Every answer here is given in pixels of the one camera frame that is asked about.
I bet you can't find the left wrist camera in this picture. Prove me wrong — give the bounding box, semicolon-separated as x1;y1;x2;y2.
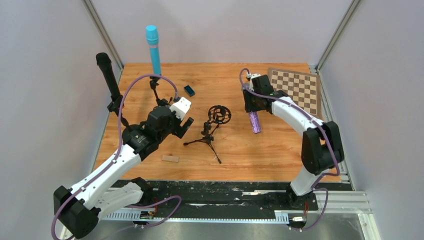
169;97;192;121

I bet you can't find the blue microphone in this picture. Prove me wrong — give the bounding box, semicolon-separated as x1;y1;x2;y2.
145;25;162;75

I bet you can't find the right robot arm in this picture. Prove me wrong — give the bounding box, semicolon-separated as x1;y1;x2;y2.
242;73;345;196

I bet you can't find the blue toy brick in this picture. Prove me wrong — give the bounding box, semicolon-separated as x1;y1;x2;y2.
183;85;195;97

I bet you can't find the black microphone orange end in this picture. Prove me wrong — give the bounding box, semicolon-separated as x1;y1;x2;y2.
95;52;123;112

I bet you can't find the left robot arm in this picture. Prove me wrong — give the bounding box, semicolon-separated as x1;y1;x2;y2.
51;97;194;239

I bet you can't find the black tripod shock-mount stand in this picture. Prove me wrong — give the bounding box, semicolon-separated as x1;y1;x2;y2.
183;105;232;164

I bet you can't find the black round-base mic stand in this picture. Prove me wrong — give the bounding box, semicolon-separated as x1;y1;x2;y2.
107;95;132;130

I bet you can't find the purple glitter microphone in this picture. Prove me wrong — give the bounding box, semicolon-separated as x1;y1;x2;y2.
248;111;262;134

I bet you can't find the wooden chessboard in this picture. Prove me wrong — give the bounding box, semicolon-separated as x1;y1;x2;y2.
268;68;323;119

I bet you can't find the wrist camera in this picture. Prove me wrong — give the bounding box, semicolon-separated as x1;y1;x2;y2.
246;73;261;91
169;97;192;121

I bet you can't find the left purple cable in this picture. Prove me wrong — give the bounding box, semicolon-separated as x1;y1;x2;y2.
50;73;183;240

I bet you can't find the black tripod clip mic stand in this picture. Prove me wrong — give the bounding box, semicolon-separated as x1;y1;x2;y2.
149;74;175;107

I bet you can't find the small wooden block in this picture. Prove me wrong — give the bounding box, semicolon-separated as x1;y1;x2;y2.
161;155;180;163

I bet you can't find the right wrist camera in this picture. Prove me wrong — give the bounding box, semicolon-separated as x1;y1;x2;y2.
246;73;261;91

